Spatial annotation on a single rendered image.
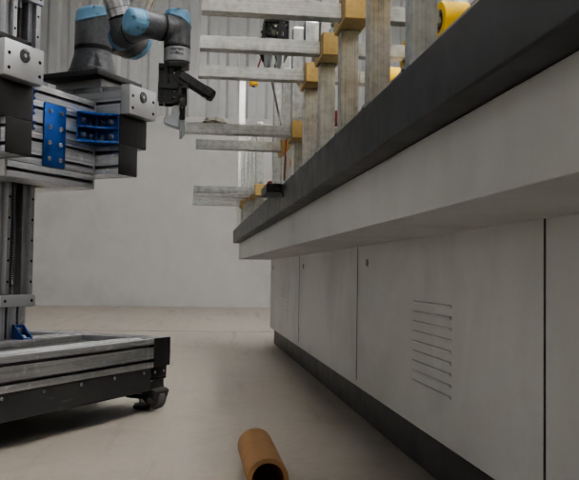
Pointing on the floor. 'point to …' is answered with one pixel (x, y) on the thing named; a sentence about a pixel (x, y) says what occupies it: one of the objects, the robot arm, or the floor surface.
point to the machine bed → (465, 344)
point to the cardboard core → (260, 456)
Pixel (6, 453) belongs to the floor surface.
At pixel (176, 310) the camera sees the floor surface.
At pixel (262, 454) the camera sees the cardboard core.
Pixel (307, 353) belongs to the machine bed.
